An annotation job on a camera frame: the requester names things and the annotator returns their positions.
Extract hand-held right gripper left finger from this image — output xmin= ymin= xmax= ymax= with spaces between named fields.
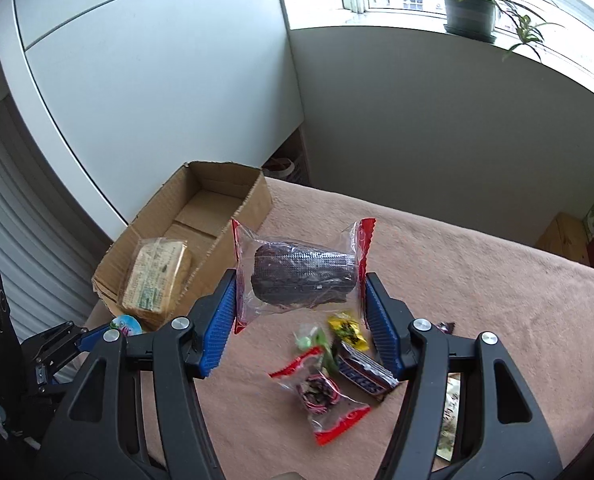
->
xmin=37 ymin=269 xmax=238 ymax=480

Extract yellow candy packet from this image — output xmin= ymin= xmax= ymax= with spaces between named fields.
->
xmin=326 ymin=311 xmax=369 ymax=352

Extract white cabinet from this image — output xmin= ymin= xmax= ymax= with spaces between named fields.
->
xmin=0 ymin=0 xmax=308 ymax=241

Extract small brown chocolate bar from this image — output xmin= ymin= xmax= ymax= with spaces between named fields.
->
xmin=337 ymin=341 xmax=400 ymax=402

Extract round colourful jelly cup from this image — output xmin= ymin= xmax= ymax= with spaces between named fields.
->
xmin=111 ymin=314 xmax=144 ymax=337

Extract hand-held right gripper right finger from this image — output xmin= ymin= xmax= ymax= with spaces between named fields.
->
xmin=364 ymin=272 xmax=565 ymax=480

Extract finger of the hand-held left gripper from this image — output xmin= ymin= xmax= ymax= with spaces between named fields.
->
xmin=21 ymin=321 xmax=113 ymax=376

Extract clear packet with dark cake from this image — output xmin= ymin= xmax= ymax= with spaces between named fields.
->
xmin=231 ymin=217 xmax=377 ymax=336

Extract small red-edged clear snack packet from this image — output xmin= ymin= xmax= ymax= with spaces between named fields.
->
xmin=268 ymin=347 xmax=373 ymax=447

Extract yellowish wrapped bread packet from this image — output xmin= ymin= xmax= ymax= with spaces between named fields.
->
xmin=121 ymin=237 xmax=193 ymax=328

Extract white ribbed panel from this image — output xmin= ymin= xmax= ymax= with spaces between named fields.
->
xmin=0 ymin=120 xmax=113 ymax=426

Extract pale printed snack packet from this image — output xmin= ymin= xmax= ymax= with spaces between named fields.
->
xmin=434 ymin=372 xmax=460 ymax=461

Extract pink blanket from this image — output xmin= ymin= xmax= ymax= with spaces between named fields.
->
xmin=84 ymin=175 xmax=594 ymax=480

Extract green wrapped candy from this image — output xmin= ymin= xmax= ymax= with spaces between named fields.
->
xmin=293 ymin=325 xmax=340 ymax=373

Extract potted green plant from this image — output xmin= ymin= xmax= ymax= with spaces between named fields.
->
xmin=429 ymin=0 xmax=565 ymax=61

